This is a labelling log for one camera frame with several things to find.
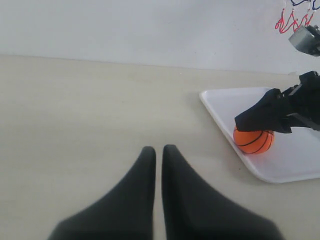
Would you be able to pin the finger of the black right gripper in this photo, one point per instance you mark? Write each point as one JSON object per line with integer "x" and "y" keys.
{"x": 270, "y": 113}

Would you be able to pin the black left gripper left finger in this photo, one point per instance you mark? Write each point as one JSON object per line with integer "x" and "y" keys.
{"x": 124, "y": 213}

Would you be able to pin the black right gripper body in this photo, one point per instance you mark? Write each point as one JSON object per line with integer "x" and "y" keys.
{"x": 303, "y": 102}

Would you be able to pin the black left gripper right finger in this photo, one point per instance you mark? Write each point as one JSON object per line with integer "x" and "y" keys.
{"x": 193, "y": 210}

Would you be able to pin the small orange basketball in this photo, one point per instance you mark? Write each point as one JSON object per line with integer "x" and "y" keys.
{"x": 253, "y": 142}

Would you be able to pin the red blue white hoop net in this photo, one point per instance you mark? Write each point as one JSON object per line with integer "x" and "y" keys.
{"x": 296, "y": 14}

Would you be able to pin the white plastic tray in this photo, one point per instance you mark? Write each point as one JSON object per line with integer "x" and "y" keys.
{"x": 293, "y": 157}

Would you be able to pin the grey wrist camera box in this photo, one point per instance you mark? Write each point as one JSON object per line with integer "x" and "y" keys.
{"x": 307, "y": 40}

